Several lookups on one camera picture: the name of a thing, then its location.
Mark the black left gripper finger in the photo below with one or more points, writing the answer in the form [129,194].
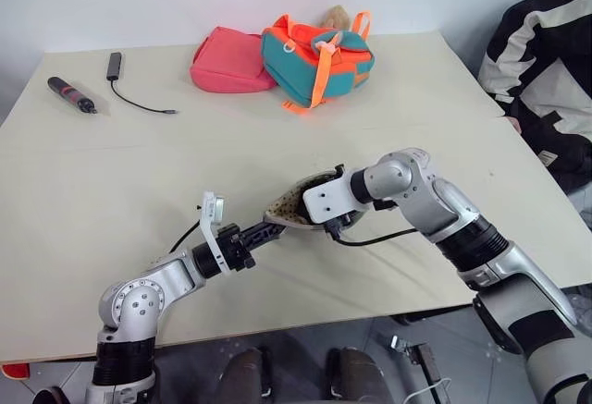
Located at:
[259,229]
[264,239]

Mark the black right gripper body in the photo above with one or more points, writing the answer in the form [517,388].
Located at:
[336,227]

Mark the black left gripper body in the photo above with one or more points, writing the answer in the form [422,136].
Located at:
[233,249]

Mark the beige dotted pouch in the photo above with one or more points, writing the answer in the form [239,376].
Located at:
[287,205]

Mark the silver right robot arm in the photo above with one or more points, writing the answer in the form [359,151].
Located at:
[467,237]

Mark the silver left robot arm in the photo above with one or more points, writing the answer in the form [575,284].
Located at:
[139,300]

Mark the pink fabric pouch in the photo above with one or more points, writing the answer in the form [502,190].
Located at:
[229,62]

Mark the person's bare hand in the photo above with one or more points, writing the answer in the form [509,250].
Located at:
[512,124]

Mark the teal and orange backpack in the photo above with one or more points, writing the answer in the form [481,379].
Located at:
[319,64]

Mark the dark rounded shape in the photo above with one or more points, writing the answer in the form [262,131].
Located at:
[353,376]

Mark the beige plush toy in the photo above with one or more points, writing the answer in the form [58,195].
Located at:
[339,16]

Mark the person in black white jacket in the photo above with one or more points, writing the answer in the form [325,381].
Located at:
[541,76]

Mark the dark round floor object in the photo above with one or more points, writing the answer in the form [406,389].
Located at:
[51,396]

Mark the red object under table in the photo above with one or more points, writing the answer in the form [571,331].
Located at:
[14,371]

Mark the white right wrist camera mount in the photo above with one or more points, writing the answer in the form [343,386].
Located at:
[328,198]

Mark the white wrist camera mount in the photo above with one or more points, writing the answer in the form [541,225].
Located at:
[328,198]
[212,219]

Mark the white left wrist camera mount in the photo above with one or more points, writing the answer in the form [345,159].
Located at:
[212,219]

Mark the metal table leg bracket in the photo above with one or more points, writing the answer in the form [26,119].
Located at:
[427,364]

